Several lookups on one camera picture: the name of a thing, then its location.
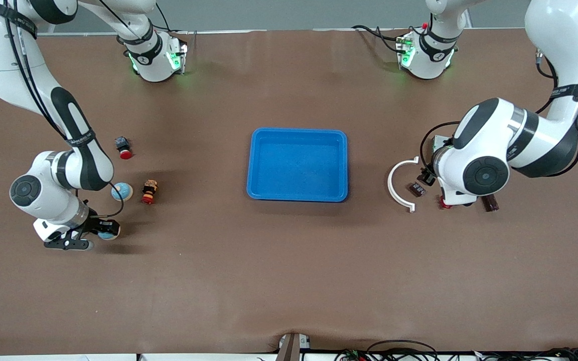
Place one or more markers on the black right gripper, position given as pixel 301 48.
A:
pixel 93 226

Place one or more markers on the light blue service bell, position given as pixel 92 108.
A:
pixel 126 189
pixel 107 235

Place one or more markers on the dark brown cylinder capacitor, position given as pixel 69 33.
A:
pixel 490 204

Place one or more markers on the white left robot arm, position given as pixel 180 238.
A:
pixel 560 30

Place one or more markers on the brass valve red handwheel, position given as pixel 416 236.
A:
pixel 444 203

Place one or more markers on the silver metal power supply box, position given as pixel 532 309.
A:
pixel 439 141

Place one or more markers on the orange black red push button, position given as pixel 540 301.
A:
pixel 149 192

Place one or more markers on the blue plastic tray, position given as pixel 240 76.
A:
pixel 296 165

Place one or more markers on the grey table edge clamp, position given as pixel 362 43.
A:
pixel 291 348

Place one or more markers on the white curved plastic bracket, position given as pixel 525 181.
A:
pixel 390 185

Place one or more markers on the black switch red mushroom button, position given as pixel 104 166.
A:
pixel 125 153

